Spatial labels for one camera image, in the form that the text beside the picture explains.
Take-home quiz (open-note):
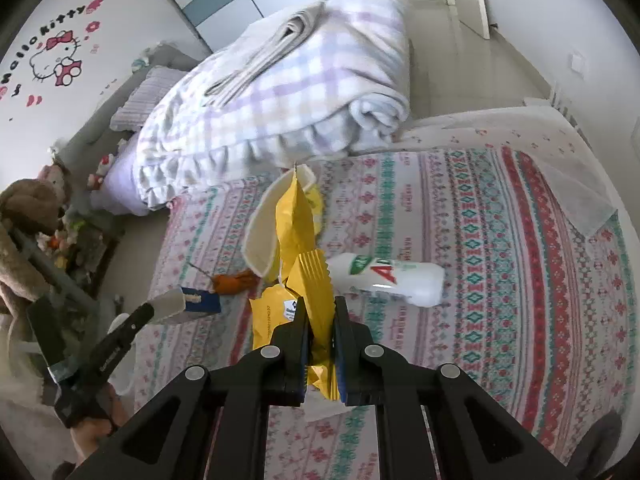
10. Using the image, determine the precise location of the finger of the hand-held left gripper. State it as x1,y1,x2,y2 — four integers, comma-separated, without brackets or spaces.
102,302,156,352

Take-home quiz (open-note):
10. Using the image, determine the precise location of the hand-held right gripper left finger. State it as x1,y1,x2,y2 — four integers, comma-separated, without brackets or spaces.
65,296,313,480

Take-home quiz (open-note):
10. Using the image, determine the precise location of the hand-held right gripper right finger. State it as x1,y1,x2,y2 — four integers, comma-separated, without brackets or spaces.
333,295,577,480

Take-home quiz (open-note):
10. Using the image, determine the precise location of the small blue and tan carton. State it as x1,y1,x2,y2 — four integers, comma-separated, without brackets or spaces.
149,287,222,317

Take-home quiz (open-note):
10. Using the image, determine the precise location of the person's left hand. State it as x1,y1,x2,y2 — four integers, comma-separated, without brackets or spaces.
70,385,133,466

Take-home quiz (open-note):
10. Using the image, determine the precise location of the white plastic bottle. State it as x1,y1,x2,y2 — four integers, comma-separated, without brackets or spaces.
325,252,446,308

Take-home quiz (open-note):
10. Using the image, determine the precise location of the shelf with plush toys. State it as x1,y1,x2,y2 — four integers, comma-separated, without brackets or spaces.
37,205,126,286

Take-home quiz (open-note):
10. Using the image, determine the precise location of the orange wrapper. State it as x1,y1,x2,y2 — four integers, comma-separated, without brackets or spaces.
189,260,261,295

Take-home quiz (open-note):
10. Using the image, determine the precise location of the patterned striped blanket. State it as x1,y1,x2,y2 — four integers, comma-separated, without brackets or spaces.
132,147,640,480

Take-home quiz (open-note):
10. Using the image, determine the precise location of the plaid ruffled pillow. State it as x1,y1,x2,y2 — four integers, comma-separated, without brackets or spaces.
110,66,188,131

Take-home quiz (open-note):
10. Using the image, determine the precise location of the purple plaid quilt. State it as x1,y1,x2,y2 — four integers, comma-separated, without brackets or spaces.
131,0,418,211

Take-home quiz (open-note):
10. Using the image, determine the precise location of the grey padded headboard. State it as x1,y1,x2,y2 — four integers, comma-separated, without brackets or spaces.
50,42,206,161

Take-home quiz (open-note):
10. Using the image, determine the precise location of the white floral bed sheet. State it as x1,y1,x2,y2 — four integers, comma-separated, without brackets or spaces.
400,97,618,236

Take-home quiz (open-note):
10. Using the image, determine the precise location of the folded grey striped cloth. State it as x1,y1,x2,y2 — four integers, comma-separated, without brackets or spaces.
202,2,328,108

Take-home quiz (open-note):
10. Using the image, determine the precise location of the cartoon cat wall sticker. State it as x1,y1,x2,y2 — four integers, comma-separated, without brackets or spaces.
0,0,106,108

